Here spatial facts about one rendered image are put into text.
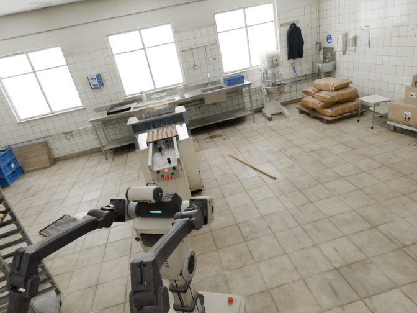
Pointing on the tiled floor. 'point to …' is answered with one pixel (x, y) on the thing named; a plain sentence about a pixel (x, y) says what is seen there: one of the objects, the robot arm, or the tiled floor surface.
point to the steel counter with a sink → (205, 92)
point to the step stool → (374, 105)
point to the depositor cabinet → (194, 176)
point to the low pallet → (327, 115)
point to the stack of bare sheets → (59, 225)
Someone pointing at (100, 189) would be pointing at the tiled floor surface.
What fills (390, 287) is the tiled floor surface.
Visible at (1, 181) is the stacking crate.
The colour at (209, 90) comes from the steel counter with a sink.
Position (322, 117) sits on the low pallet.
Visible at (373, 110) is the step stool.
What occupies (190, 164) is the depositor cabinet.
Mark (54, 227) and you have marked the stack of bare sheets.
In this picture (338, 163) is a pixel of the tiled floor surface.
